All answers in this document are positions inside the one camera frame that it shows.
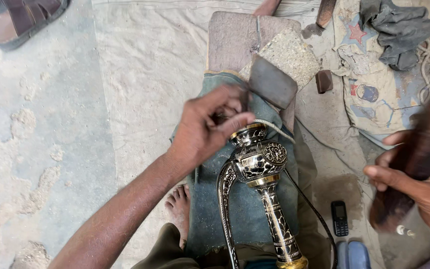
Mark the speckled stone block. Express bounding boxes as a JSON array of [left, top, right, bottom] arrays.
[[239, 28, 322, 92]]

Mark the printed star cloth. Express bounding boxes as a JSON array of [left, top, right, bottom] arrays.
[[332, 11, 430, 144]]

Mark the person's bare foot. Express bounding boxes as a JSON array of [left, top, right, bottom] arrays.
[[164, 183, 192, 250]]

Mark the blue rubber slipper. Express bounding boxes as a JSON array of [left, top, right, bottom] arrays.
[[335, 241, 372, 269]]

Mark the dusty white ground sheet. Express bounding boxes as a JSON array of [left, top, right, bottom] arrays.
[[91, 0, 387, 269]]

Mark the small silver metal piece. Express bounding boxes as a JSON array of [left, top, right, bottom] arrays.
[[396, 225, 417, 238]]

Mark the brown leather sandal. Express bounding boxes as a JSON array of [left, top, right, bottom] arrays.
[[0, 0, 72, 52]]

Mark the dark flat metal block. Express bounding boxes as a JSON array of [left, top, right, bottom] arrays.
[[248, 54, 299, 110]]

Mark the worn wooden work board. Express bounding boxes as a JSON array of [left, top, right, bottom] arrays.
[[206, 11, 302, 131]]

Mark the crumpled grey rag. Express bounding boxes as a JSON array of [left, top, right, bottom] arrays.
[[359, 0, 430, 72]]

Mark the engraved black brass ewer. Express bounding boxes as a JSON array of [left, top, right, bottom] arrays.
[[216, 123, 309, 269]]

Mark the coiled pale rope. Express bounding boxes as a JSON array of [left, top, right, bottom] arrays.
[[416, 41, 430, 106]]

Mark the black keypad phone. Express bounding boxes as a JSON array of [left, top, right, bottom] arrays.
[[330, 200, 349, 237]]

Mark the reddish wooden stick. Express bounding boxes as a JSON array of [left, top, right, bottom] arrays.
[[252, 0, 283, 17]]

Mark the brown wooden tool handle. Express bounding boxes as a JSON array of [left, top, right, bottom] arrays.
[[315, 0, 337, 29]]

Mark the brown wooden mallet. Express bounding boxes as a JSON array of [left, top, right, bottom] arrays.
[[369, 65, 430, 233]]

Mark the white twisted cord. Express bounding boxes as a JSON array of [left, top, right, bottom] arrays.
[[253, 118, 296, 145]]

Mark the person's left hand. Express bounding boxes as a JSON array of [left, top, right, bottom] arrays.
[[166, 84, 256, 177]]

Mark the blue-grey lap cloth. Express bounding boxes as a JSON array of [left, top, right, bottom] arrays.
[[169, 70, 300, 258]]

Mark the small brown block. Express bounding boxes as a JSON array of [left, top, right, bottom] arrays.
[[315, 69, 334, 94]]

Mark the thin black cable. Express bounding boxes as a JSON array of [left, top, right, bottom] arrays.
[[284, 169, 338, 269]]

